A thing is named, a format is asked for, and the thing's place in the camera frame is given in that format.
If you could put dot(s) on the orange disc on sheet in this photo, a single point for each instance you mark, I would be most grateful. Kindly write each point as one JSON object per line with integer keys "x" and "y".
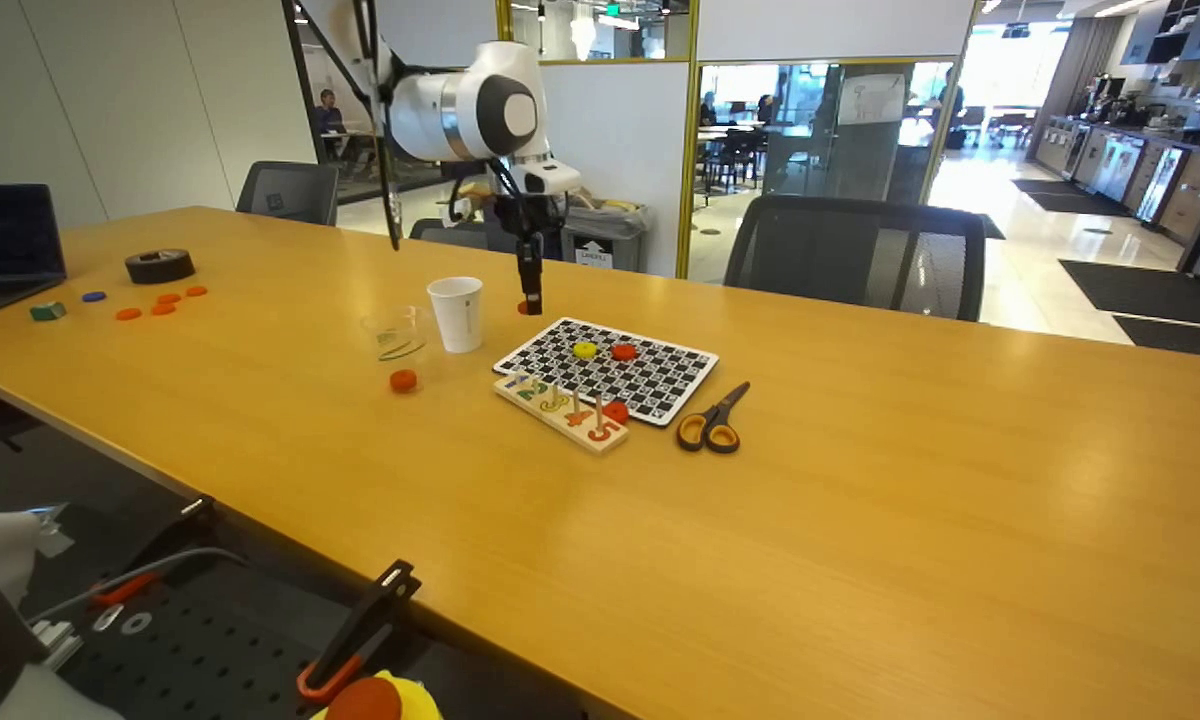
{"x": 623, "y": 352}

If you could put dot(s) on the yellow disc with hole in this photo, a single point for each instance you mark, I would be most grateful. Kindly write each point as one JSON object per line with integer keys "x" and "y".
{"x": 583, "y": 351}

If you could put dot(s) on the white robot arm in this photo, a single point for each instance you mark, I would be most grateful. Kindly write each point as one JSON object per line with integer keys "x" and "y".
{"x": 490, "y": 114}

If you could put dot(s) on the white paper cup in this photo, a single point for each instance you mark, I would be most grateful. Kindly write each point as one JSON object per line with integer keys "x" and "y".
{"x": 458, "y": 310}

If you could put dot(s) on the black laptop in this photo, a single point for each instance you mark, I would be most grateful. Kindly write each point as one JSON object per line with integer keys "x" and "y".
{"x": 29, "y": 238}

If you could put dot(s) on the orange handled scissors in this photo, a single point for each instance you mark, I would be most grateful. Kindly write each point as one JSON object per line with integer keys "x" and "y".
{"x": 715, "y": 426}

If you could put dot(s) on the yellow emergency stop button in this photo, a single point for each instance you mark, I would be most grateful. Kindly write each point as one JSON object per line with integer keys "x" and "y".
{"x": 381, "y": 696}

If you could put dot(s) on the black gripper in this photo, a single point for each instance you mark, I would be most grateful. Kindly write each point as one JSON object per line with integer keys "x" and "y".
{"x": 531, "y": 218}

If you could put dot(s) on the transparent plastic cup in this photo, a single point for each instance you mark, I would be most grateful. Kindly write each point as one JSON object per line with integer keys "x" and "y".
{"x": 400, "y": 332}

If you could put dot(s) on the green flat chip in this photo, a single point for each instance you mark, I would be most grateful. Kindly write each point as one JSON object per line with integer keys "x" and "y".
{"x": 43, "y": 314}

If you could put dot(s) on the black orange clamp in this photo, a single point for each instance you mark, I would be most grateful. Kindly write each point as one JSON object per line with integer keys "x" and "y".
{"x": 357, "y": 636}

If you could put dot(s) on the wooden number puzzle board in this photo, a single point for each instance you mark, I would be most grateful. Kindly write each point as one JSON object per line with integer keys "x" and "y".
{"x": 561, "y": 411}

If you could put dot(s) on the orange disc with hole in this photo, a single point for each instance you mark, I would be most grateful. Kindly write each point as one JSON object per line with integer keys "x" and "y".
{"x": 400, "y": 383}

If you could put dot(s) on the grey office chair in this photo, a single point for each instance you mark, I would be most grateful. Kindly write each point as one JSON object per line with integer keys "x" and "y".
{"x": 290, "y": 191}

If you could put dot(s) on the black tape roll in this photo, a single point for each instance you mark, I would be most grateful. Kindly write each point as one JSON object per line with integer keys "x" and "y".
{"x": 156, "y": 264}

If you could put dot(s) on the orange flat chips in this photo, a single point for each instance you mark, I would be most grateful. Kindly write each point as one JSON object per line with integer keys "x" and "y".
{"x": 160, "y": 301}

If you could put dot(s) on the orange disc by puzzle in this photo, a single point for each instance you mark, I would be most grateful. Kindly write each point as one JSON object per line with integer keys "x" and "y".
{"x": 617, "y": 411}

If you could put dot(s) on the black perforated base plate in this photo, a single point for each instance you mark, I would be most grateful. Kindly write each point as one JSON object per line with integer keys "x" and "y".
{"x": 196, "y": 615}

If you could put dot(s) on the checkerboard marker sheet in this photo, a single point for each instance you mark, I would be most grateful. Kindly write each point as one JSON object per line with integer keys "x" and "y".
{"x": 654, "y": 385}

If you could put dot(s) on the black office chair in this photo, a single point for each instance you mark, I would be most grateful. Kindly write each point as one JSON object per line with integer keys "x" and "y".
{"x": 901, "y": 259}

